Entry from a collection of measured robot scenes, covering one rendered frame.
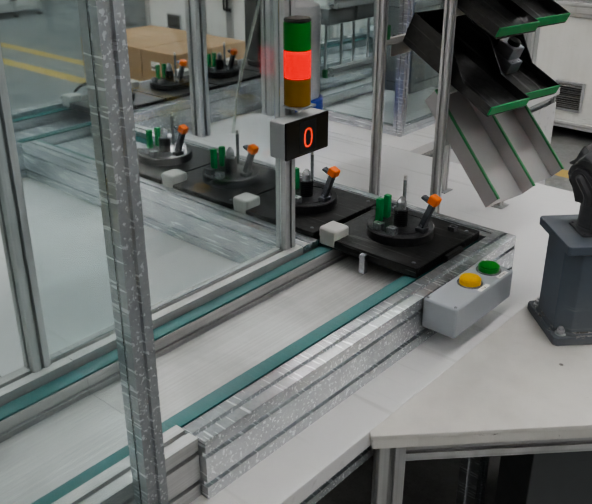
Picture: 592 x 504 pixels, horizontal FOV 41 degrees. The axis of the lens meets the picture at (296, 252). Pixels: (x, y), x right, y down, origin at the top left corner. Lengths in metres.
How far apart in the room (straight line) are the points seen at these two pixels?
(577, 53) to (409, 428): 4.62
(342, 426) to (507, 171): 0.83
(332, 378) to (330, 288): 0.31
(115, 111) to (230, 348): 0.67
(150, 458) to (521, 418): 0.63
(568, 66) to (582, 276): 4.31
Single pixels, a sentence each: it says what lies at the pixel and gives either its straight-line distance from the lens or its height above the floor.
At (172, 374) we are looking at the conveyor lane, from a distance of 1.31.
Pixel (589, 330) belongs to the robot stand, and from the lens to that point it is 1.56.
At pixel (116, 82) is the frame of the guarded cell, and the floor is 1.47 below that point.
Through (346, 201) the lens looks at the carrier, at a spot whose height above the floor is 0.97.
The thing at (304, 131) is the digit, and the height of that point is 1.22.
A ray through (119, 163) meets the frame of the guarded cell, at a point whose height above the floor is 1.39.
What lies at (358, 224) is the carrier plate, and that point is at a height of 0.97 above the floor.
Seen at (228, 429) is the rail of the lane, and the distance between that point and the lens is 1.12.
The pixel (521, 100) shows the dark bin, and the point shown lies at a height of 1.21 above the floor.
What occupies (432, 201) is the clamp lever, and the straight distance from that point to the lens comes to 1.58.
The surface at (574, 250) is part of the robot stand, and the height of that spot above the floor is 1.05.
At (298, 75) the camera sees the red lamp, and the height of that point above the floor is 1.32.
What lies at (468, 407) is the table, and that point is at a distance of 1.35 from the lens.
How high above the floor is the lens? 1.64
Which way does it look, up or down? 25 degrees down
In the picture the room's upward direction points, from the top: straight up
